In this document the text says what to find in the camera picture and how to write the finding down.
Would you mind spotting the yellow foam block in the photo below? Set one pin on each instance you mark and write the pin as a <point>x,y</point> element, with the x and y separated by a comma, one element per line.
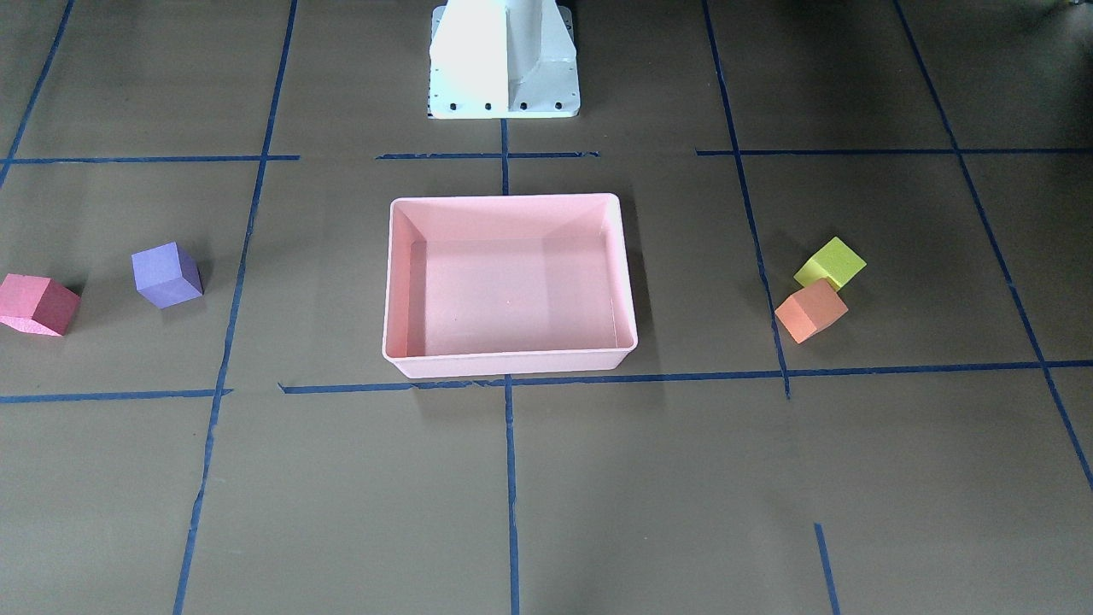
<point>836,262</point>

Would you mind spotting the purple foam block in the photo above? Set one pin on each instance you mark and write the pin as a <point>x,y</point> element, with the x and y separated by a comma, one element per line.
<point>166,275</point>

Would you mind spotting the pink plastic bin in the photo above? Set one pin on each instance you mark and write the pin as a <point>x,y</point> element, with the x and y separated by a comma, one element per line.
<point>493,285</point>

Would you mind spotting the orange foam block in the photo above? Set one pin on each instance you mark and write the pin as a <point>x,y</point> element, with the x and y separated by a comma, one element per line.
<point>810,310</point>

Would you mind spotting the red foam block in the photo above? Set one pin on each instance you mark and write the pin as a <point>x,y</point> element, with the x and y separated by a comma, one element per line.
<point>37,305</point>

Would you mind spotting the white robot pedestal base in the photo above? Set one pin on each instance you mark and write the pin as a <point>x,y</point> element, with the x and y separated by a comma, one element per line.
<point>503,59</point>

